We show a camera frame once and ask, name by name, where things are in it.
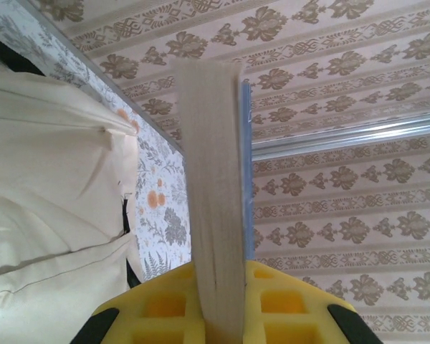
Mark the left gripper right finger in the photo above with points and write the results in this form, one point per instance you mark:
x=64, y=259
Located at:
x=283, y=304

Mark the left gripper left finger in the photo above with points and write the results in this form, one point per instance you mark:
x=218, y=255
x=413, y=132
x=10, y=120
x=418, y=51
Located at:
x=157, y=304

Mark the navy book with white label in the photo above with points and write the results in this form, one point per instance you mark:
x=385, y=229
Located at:
x=215, y=179

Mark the floral patterned table mat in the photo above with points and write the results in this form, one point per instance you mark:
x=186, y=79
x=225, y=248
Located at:
x=165, y=222

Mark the aluminium frame post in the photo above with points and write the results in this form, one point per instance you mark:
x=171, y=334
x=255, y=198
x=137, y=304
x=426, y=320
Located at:
x=344, y=138

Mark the thin aluminium wall rail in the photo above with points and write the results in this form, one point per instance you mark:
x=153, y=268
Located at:
x=111, y=83

